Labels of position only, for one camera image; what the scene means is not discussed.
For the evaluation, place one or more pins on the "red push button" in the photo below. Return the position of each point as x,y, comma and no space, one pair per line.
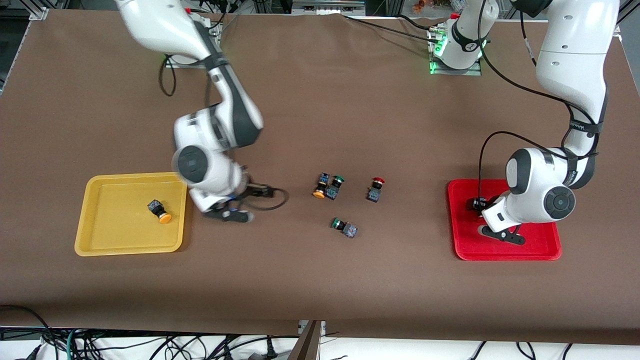
373,194
479,203

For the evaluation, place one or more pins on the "red plastic tray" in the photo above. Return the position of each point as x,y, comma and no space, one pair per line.
540,245

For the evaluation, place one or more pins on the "green push button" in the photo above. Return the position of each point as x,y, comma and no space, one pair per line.
332,191
350,231

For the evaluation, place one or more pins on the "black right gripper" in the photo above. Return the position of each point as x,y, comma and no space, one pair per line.
255,190

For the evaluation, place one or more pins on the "silver table bracket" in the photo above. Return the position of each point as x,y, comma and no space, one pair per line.
322,327

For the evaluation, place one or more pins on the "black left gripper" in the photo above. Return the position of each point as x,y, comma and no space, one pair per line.
478,204

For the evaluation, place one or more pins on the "yellow push button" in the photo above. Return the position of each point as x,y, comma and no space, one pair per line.
164,217
320,192

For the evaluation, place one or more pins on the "yellow plastic tray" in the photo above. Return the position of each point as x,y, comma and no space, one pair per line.
125,235

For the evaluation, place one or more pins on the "brown table leg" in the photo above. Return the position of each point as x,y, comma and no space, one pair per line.
305,347

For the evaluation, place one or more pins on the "aluminium corner bracket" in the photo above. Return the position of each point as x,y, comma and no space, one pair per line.
618,29
39,13

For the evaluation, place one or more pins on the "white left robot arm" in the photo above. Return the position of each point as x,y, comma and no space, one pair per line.
570,50

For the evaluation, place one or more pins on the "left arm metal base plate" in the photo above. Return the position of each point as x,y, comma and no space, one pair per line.
472,71

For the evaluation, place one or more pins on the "brown table cover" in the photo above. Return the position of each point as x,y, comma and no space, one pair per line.
350,125

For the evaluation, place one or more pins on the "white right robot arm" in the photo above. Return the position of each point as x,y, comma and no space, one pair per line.
150,20

